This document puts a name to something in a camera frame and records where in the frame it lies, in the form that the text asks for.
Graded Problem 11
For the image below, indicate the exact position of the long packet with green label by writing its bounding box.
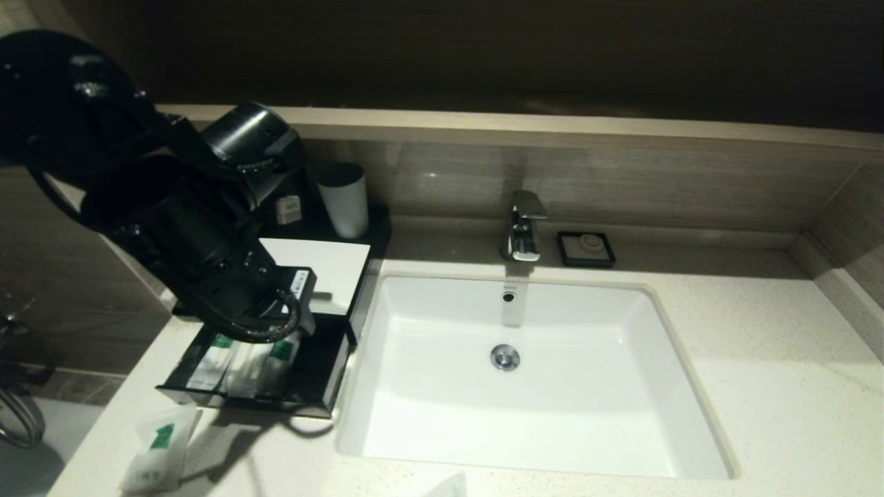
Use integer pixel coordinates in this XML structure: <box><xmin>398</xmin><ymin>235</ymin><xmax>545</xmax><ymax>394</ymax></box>
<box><xmin>257</xmin><ymin>331</ymin><xmax>302</xmax><ymax>399</ymax></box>

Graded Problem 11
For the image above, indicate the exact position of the long clear toothbrush packet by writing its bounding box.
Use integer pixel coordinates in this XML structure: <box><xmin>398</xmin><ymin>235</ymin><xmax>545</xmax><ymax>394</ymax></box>
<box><xmin>224</xmin><ymin>340</ymin><xmax>271</xmax><ymax>398</ymax></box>

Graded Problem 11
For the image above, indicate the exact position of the black pull-out drawer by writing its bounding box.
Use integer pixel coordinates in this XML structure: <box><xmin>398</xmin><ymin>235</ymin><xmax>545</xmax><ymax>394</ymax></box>
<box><xmin>155</xmin><ymin>311</ymin><xmax>354</xmax><ymax>420</ymax></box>

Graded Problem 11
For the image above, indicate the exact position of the drawer packet with green label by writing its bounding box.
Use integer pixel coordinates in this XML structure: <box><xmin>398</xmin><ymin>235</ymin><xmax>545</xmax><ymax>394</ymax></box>
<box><xmin>185</xmin><ymin>333</ymin><xmax>237</xmax><ymax>391</ymax></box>

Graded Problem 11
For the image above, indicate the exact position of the white cup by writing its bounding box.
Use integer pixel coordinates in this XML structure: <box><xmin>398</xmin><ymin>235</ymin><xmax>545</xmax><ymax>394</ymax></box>
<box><xmin>316</xmin><ymin>162</ymin><xmax>371</xmax><ymax>240</ymax></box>

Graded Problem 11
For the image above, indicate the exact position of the folded sachet with green label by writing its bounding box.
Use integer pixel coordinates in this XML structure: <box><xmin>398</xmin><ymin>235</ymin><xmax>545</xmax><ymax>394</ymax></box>
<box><xmin>121</xmin><ymin>406</ymin><xmax>204</xmax><ymax>494</ymax></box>

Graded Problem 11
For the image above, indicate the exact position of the white bathtub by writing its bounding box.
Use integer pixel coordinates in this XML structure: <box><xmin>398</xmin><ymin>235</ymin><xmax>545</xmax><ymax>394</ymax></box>
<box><xmin>0</xmin><ymin>397</ymin><xmax>106</xmax><ymax>497</ymax></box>

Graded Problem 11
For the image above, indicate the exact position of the dark bathtub tap fixture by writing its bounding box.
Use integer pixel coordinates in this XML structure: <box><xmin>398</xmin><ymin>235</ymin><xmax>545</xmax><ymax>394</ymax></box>
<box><xmin>0</xmin><ymin>311</ymin><xmax>56</xmax><ymax>387</ymax></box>

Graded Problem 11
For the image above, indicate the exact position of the chrome sink drain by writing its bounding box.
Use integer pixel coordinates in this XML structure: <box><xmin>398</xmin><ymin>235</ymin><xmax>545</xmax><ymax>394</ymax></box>
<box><xmin>490</xmin><ymin>343</ymin><xmax>521</xmax><ymax>373</ymax></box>

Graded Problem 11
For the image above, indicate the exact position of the chrome faucet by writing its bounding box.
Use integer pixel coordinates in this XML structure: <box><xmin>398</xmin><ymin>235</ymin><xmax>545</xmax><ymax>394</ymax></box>
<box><xmin>500</xmin><ymin>191</ymin><xmax>548</xmax><ymax>264</ymax></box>

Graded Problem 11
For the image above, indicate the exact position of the black square soap dish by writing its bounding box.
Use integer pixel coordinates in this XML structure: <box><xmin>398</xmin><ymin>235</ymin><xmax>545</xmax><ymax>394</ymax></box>
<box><xmin>556</xmin><ymin>231</ymin><xmax>617</xmax><ymax>269</ymax></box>

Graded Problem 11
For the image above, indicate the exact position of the white ceramic sink basin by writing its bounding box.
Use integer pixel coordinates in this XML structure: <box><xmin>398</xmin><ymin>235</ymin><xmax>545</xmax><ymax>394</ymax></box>
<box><xmin>335</xmin><ymin>273</ymin><xmax>738</xmax><ymax>481</ymax></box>

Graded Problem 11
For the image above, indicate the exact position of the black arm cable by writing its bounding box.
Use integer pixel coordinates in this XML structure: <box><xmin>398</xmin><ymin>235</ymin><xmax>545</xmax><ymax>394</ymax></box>
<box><xmin>224</xmin><ymin>289</ymin><xmax>303</xmax><ymax>344</ymax></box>

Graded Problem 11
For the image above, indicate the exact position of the metal shower hose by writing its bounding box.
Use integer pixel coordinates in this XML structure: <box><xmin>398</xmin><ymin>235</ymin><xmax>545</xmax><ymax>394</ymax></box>
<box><xmin>0</xmin><ymin>388</ymin><xmax>47</xmax><ymax>449</ymax></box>

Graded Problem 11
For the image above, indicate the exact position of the wooden wall shelf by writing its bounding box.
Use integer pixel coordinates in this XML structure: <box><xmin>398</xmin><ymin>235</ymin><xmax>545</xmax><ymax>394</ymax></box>
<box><xmin>155</xmin><ymin>104</ymin><xmax>884</xmax><ymax>165</ymax></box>

